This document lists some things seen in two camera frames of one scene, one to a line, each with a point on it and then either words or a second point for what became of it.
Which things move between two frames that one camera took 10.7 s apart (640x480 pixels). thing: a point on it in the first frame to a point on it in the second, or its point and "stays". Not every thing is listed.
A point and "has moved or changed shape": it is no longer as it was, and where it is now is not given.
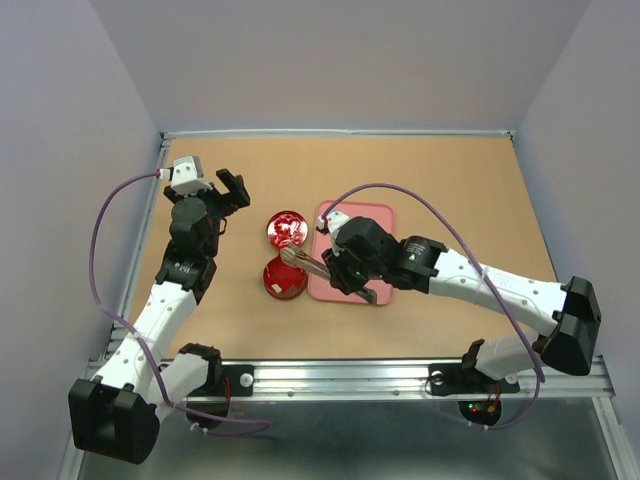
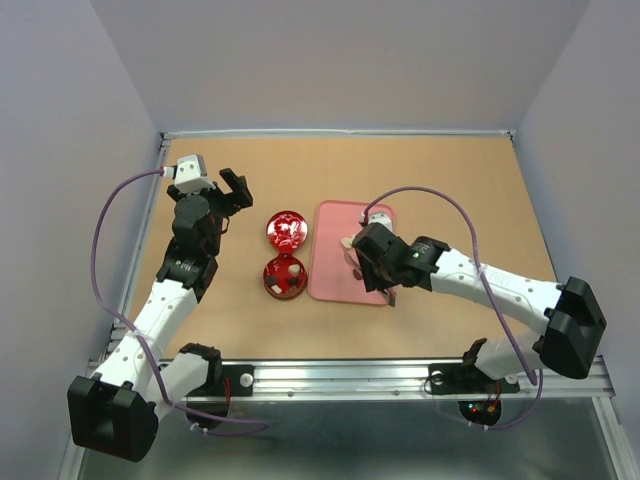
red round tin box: (283, 281) stays
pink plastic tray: (320, 286) stays
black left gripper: (229, 202) stays
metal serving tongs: (300, 260) has moved or changed shape
